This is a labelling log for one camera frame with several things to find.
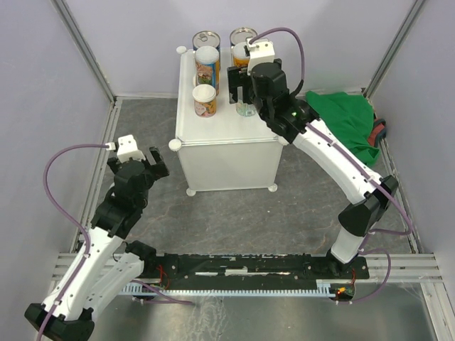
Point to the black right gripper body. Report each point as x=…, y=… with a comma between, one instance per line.
x=237, y=77

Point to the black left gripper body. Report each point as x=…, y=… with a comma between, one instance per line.
x=153, y=171

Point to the short green can clear lid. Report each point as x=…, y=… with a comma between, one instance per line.
x=242, y=108

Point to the tall orange can white lid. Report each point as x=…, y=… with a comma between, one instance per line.
x=240, y=57

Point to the blue soup can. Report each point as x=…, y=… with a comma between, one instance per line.
x=241, y=34
x=207, y=38

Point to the yellow short can white lid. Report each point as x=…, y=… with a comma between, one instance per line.
x=205, y=100

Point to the tall blue can white lid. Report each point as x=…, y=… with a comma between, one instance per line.
x=207, y=61

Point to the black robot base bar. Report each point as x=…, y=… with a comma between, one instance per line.
x=196, y=272

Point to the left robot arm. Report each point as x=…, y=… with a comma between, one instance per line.
x=70, y=311

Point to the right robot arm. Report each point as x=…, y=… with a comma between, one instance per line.
x=369, y=194

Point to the white plastic cube cabinet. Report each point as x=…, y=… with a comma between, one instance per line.
x=225, y=151

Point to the green cloth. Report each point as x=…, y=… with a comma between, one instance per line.
x=350, y=118

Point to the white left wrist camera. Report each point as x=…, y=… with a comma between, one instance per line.
x=126, y=149

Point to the right aluminium corner post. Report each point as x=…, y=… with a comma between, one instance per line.
x=406, y=26

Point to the aluminium corner post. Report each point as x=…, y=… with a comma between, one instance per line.
x=406, y=26
x=70, y=23

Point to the left aluminium corner post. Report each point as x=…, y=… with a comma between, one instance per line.
x=70, y=23

